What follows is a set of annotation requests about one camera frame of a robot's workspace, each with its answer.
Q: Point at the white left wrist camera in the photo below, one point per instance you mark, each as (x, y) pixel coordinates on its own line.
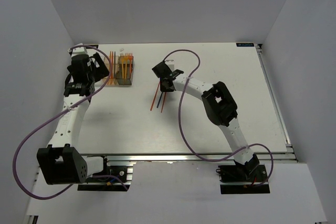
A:
(78, 49)

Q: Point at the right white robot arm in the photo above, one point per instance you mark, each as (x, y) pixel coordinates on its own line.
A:
(221, 110)

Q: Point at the red-orange plastic fork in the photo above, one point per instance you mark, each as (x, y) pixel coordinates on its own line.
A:
(130, 59)

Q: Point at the yellow-orange plastic fork bent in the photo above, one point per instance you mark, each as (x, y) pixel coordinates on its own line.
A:
(123, 65)

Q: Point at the red-orange chopstick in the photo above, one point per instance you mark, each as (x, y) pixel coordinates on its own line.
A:
(163, 101)
(155, 95)

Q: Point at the yellow-orange plastic knife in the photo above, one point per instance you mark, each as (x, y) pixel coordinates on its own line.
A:
(111, 69)

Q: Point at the smoky grey plastic container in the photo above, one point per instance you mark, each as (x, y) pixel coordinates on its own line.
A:
(121, 81)

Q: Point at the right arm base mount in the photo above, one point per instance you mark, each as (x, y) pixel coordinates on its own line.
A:
(238, 179)

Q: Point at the blue plastic knife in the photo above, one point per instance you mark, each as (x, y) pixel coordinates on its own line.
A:
(115, 64)

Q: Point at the black logo sticker right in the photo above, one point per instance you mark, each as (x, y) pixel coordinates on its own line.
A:
(245, 44)

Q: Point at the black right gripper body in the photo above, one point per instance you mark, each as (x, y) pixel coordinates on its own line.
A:
(163, 88)

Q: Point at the yellow-orange plastic fork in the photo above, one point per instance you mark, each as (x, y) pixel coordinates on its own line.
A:
(126, 62)

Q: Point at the amber plastic container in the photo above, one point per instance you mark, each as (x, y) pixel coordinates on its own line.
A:
(107, 64)

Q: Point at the red-orange plastic knife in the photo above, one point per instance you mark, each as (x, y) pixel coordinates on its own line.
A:
(113, 66)

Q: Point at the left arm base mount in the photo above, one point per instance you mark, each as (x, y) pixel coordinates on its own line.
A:
(113, 178)

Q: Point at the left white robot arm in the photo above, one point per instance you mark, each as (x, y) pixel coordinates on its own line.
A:
(60, 162)

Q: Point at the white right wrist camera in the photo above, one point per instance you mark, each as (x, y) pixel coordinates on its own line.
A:
(170, 64)

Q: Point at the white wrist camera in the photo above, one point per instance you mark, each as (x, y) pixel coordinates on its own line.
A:
(78, 49)
(170, 64)

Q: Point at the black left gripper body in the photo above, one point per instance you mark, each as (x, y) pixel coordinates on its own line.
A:
(97, 73)

